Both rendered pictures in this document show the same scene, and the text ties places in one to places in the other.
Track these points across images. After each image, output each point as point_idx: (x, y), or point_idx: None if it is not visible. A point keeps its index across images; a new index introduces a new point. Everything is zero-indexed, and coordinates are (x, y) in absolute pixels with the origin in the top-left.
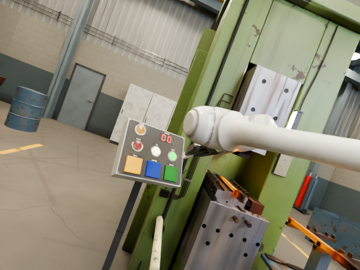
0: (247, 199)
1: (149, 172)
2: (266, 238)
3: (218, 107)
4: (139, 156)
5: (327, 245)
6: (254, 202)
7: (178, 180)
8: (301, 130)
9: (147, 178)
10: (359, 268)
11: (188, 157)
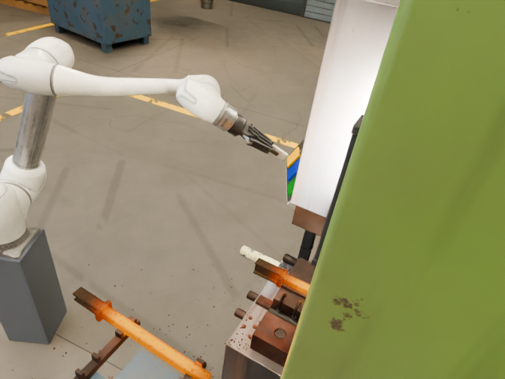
0: (277, 309)
1: (289, 170)
2: None
3: (200, 74)
4: (300, 153)
5: (120, 323)
6: (264, 314)
7: (291, 197)
8: (148, 78)
9: (286, 175)
10: (80, 295)
11: (275, 156)
